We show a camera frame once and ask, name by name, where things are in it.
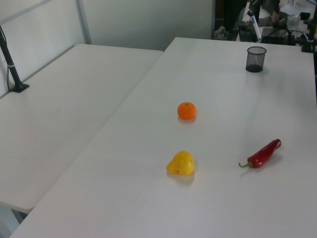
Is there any red chili pepper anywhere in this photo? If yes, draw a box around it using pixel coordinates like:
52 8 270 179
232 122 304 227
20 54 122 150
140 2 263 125
238 138 282 171

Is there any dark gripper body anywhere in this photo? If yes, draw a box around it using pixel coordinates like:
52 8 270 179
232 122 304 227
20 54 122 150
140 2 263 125
245 0 261 15

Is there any white marker pen blue cap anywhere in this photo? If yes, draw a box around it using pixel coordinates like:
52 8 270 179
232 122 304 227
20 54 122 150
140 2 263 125
250 15 263 43

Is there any black camera stand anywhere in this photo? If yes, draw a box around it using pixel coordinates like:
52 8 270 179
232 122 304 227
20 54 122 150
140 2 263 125
300 9 317 53

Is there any grey partition frame post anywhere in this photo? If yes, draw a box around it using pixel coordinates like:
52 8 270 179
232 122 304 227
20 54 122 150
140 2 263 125
76 0 93 45

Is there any orange tangerine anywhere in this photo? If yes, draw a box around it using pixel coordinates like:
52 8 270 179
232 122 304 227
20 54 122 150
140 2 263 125
177 101 197 120

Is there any black mesh pen cup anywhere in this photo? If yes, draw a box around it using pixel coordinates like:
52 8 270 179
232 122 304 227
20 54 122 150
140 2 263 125
245 46 267 73

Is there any clear plastic container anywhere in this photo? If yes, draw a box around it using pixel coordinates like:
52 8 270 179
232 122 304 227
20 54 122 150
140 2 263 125
286 13 302 28

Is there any black equipment box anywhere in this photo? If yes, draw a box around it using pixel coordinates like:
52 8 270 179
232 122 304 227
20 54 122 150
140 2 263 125
261 26 291 45

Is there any black pole with base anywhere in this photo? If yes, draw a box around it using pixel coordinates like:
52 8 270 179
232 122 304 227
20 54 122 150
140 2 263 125
0 24 30 93

